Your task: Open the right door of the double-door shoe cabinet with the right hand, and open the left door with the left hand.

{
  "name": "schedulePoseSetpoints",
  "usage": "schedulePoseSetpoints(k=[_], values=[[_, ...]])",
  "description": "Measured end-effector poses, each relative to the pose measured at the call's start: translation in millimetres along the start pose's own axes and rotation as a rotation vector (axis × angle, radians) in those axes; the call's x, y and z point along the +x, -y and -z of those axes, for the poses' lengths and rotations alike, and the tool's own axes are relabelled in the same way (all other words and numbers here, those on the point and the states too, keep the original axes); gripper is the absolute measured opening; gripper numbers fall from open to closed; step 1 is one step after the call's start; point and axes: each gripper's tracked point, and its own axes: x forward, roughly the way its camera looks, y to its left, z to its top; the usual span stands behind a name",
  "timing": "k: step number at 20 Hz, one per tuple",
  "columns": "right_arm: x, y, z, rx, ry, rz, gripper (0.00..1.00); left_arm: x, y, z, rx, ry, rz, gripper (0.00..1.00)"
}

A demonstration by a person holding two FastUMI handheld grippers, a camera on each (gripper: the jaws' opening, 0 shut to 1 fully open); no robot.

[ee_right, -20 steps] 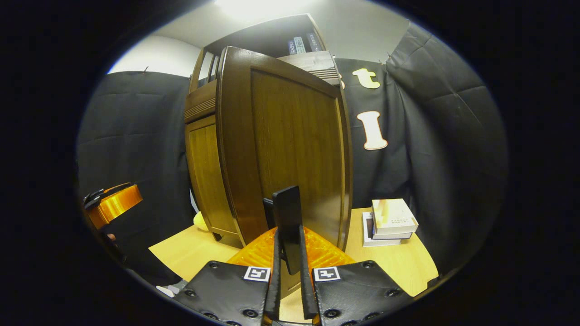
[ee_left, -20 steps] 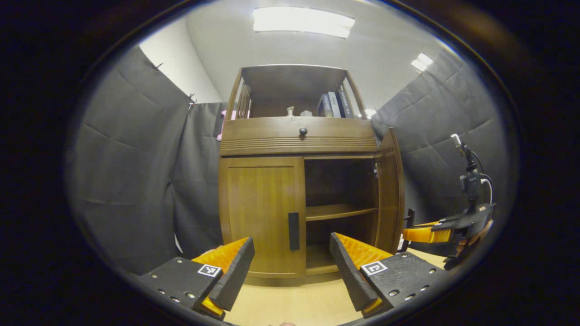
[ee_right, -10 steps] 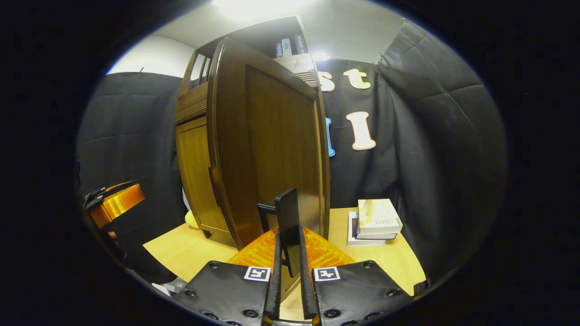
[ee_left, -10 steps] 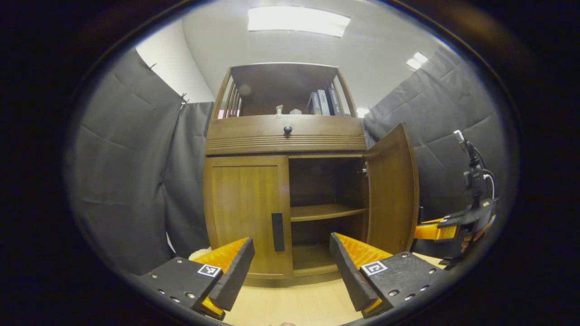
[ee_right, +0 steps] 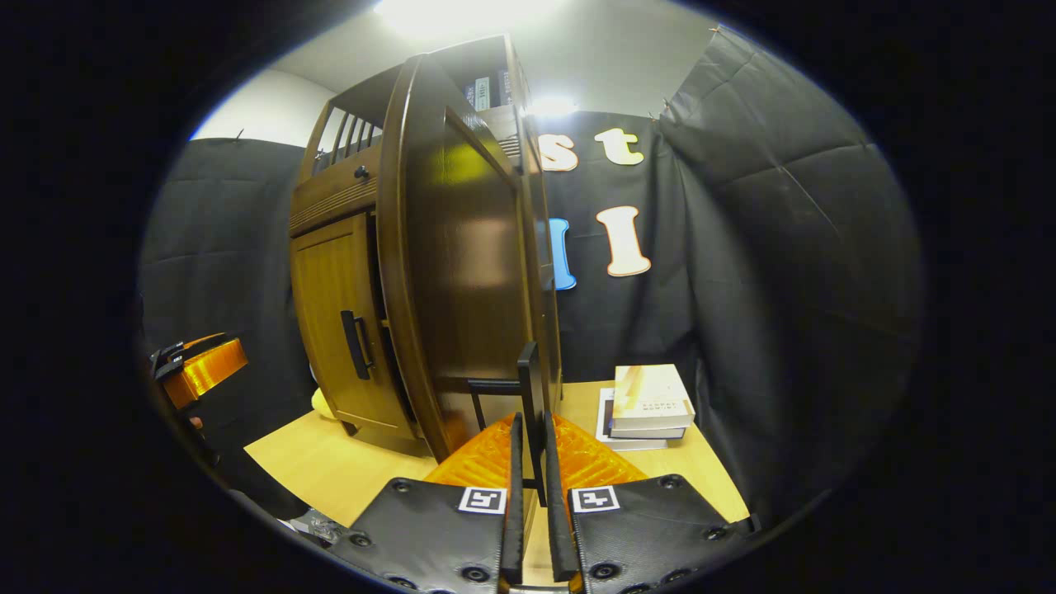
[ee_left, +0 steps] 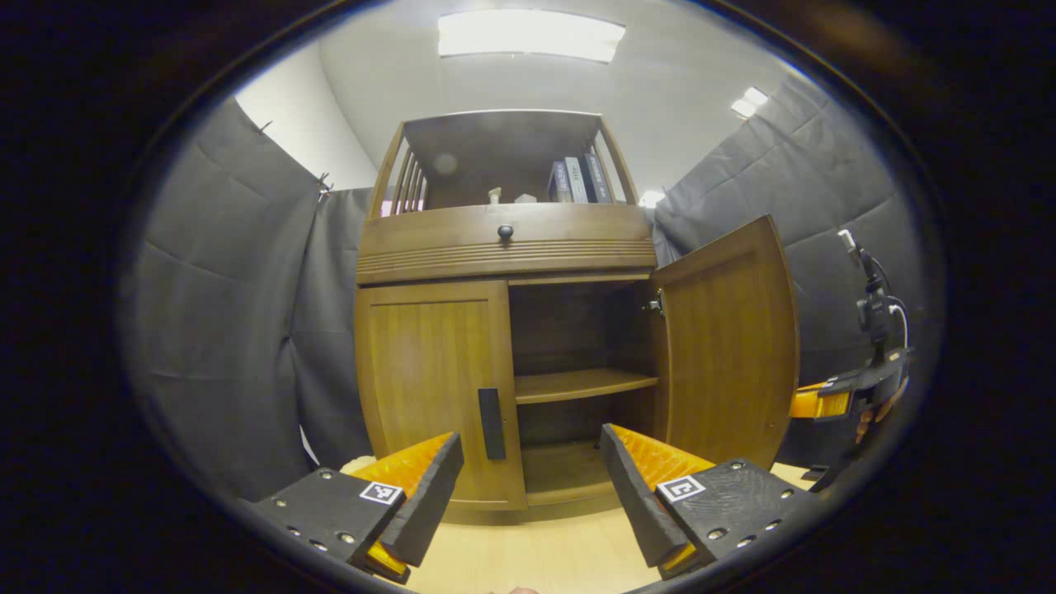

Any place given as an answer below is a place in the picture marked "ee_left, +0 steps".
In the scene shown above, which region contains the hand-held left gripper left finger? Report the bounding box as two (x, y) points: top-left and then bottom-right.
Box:
(247, 431), (465, 585)

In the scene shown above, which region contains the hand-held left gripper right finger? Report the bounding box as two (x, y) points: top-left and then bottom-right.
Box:
(600, 423), (822, 581)

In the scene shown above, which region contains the wooden shoe cabinet door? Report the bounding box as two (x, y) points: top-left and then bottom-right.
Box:
(356, 280), (529, 511)
(652, 214), (801, 471)

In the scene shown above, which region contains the wooden double-door shoe cabinet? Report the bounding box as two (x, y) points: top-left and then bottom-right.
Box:
(355, 109), (661, 525)

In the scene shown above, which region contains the wooden cabinet inner shelf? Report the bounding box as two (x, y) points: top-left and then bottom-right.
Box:
(513, 367), (661, 405)

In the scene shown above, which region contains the wooden drawer with black knob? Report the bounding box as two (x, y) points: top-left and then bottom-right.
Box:
(361, 204), (655, 258)

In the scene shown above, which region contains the black backdrop cloth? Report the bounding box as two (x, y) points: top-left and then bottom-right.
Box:
(128, 78), (929, 500)

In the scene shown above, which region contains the small ceiling light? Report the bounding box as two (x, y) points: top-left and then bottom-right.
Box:
(730, 87), (770, 119)

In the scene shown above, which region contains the large rectangular ceiling light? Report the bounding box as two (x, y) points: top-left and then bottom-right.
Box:
(437, 10), (626, 64)

